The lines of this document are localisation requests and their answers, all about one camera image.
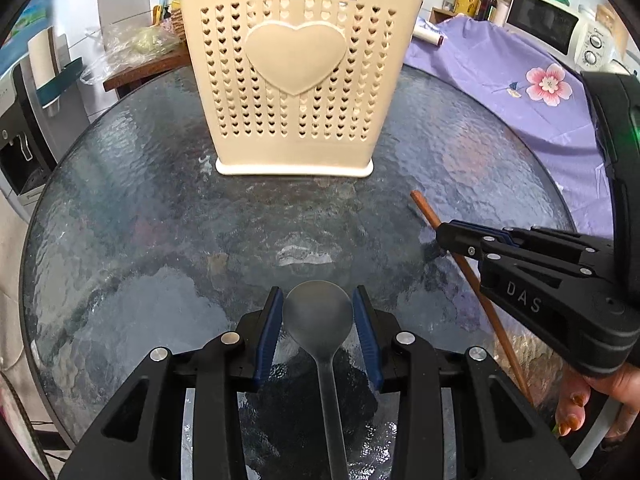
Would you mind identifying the grey matte spoon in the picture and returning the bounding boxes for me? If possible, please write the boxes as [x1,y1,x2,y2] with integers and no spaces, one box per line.
[283,281,352,479]

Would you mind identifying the clear plastic bag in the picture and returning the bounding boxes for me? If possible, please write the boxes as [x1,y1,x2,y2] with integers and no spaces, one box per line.
[79,23,182,86]

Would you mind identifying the purple floral cloth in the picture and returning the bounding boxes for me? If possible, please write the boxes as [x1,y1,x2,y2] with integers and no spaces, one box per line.
[405,15,613,237]

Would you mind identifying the right hand orange nails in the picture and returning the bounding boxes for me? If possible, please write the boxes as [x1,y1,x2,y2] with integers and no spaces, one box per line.
[555,363,640,441]

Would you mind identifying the dark glass bottle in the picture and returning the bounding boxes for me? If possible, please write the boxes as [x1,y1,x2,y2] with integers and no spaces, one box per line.
[475,0,497,21]

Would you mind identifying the white microwave oven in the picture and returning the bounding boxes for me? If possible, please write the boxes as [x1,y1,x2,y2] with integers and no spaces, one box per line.
[503,0,614,72]

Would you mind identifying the brown wooden chopstick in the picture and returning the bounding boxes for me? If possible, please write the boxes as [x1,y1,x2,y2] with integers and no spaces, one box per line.
[409,188,535,406]

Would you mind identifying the woven basin sink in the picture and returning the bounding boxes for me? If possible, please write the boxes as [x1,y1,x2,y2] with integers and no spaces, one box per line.
[170,8,186,42]

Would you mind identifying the water dispenser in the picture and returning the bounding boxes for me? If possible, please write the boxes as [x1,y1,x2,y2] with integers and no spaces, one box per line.
[1,55,56,196]

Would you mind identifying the cream plastic utensil holder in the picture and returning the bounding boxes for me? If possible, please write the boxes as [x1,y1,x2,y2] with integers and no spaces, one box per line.
[180,0,423,178]

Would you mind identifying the beige cloth cover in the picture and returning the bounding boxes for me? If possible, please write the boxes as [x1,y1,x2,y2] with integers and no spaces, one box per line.
[1,196,58,478]

